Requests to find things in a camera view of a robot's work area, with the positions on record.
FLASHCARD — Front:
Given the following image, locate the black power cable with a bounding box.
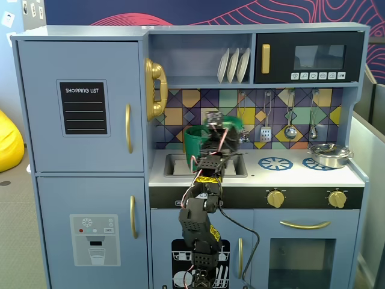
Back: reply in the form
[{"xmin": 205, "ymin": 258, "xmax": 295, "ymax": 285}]
[{"xmin": 218, "ymin": 207, "xmax": 260, "ymax": 289}]

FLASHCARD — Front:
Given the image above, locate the gold toy telephone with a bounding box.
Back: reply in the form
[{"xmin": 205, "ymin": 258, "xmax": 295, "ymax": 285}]
[{"xmin": 144, "ymin": 57, "xmax": 168, "ymax": 122}]

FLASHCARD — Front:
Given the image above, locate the dark partition panel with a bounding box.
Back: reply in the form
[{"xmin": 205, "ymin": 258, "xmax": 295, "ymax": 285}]
[{"xmin": 360, "ymin": 64, "xmax": 385, "ymax": 125}]

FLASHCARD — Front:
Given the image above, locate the steel pot lid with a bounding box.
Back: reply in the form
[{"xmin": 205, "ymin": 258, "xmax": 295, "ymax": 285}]
[{"xmin": 309, "ymin": 143, "xmax": 350, "ymax": 158}]

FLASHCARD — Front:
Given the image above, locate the steel cooking pot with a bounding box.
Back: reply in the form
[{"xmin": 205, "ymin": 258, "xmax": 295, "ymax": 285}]
[{"xmin": 307, "ymin": 147, "xmax": 354, "ymax": 169}]

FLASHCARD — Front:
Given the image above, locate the gold stove knob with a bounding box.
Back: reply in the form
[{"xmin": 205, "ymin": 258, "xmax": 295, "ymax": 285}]
[
  {"xmin": 327, "ymin": 189, "xmax": 348, "ymax": 209},
  {"xmin": 266, "ymin": 188, "xmax": 286, "ymax": 208}
]

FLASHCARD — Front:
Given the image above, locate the yellow bean bag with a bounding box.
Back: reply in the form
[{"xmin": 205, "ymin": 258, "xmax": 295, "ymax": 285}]
[{"xmin": 0, "ymin": 110, "xmax": 25, "ymax": 173}]

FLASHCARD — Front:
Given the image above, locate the black toy microwave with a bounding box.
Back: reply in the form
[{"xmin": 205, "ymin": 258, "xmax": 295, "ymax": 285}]
[{"xmin": 254, "ymin": 31, "xmax": 366, "ymax": 84}]

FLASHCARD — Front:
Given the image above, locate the blue toy kitchen unit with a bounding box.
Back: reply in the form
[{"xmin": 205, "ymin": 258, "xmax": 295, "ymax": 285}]
[{"xmin": 10, "ymin": 22, "xmax": 371, "ymax": 289}]

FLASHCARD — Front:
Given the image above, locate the black shopping list board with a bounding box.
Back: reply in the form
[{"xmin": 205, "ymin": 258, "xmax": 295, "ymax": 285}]
[{"xmin": 56, "ymin": 79, "xmax": 111, "ymax": 138}]

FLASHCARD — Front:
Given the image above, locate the gold fridge door handle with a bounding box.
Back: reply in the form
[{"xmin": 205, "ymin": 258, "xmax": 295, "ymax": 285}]
[
  {"xmin": 129, "ymin": 195, "xmax": 140, "ymax": 240},
  {"xmin": 125, "ymin": 104, "xmax": 134, "ymax": 154}
]

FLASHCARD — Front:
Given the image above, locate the blue dishwasher door with print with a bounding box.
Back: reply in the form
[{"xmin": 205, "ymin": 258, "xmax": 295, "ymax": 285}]
[{"xmin": 150, "ymin": 209, "xmax": 254, "ymax": 289}]

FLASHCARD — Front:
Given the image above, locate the blue fridge door with dispenser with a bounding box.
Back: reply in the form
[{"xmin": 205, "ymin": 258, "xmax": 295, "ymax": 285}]
[{"xmin": 36, "ymin": 176, "xmax": 150, "ymax": 289}]

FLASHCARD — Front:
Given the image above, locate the steel slotted spatula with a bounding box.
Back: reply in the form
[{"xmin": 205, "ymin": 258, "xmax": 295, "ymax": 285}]
[{"xmin": 259, "ymin": 91, "xmax": 273, "ymax": 142}]

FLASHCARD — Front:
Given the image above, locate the gold oven handle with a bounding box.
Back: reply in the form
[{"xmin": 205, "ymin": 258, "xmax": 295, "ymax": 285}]
[{"xmin": 279, "ymin": 220, "xmax": 331, "ymax": 230}]

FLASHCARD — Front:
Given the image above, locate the gold microwave handle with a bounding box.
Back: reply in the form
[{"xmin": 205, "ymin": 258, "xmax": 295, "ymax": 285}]
[{"xmin": 260, "ymin": 43, "xmax": 271, "ymax": 75}]

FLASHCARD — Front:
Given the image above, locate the steel skimmer spoon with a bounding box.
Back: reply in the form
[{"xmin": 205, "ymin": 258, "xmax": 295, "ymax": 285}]
[{"xmin": 239, "ymin": 91, "xmax": 250, "ymax": 145}]

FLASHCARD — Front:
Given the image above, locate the steel ladle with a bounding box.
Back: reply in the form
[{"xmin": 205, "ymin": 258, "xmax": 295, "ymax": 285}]
[{"xmin": 284, "ymin": 89, "xmax": 298, "ymax": 140}]

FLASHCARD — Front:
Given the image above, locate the white toy plate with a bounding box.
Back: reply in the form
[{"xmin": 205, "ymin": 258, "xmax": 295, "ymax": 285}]
[
  {"xmin": 236, "ymin": 47, "xmax": 251, "ymax": 84},
  {"xmin": 217, "ymin": 48, "xmax": 230, "ymax": 84},
  {"xmin": 226, "ymin": 47, "xmax": 241, "ymax": 84}
]

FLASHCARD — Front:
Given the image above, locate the grey sink basin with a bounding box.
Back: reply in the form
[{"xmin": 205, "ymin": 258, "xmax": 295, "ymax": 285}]
[{"xmin": 164, "ymin": 152, "xmax": 248, "ymax": 178}]

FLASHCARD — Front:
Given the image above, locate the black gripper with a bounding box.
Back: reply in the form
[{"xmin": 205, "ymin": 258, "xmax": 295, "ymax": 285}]
[{"xmin": 200, "ymin": 110, "xmax": 242, "ymax": 158}]

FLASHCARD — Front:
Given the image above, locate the grey partition panel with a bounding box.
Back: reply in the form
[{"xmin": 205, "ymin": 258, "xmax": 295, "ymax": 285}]
[{"xmin": 350, "ymin": 116, "xmax": 385, "ymax": 289}]

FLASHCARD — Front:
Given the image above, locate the blue oven door with window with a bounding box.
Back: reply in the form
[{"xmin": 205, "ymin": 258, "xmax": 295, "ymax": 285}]
[{"xmin": 253, "ymin": 210, "xmax": 361, "ymax": 289}]

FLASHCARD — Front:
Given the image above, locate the blue fridge door with chalkboard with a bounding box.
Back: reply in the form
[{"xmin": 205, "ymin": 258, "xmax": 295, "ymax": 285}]
[{"xmin": 17, "ymin": 40, "xmax": 144, "ymax": 173}]

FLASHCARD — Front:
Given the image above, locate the gold dishwasher handle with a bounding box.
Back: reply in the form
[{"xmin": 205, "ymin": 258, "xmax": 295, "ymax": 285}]
[{"xmin": 238, "ymin": 237, "xmax": 244, "ymax": 279}]

